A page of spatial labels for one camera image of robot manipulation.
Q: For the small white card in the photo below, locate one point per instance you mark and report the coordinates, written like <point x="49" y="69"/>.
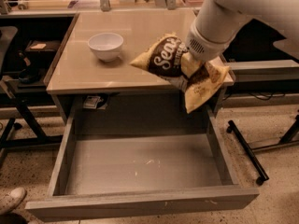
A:
<point x="92" y="102"/>

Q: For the white shoe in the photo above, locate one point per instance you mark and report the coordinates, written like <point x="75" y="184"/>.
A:
<point x="12" y="200"/>

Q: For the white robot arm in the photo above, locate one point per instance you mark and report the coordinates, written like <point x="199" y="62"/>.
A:
<point x="218" y="22"/>

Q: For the dark box on shelf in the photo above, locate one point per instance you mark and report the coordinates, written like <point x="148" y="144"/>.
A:
<point x="43" y="46"/>

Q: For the black rolling stand base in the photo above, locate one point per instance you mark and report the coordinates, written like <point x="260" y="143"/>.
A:
<point x="289" y="138"/>

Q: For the brown sea salt chip bag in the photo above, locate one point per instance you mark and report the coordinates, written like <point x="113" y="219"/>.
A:
<point x="163" y="59"/>

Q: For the grey cabinet with counter top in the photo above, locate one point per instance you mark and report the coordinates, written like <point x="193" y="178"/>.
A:
<point x="78" y="71"/>

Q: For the white ceramic bowl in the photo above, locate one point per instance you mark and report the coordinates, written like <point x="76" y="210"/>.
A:
<point x="106" y="46"/>

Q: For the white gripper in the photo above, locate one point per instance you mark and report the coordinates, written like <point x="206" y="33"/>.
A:
<point x="204" y="48"/>

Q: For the open grey top drawer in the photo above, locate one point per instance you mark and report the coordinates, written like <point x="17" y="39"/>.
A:
<point x="143" y="155"/>

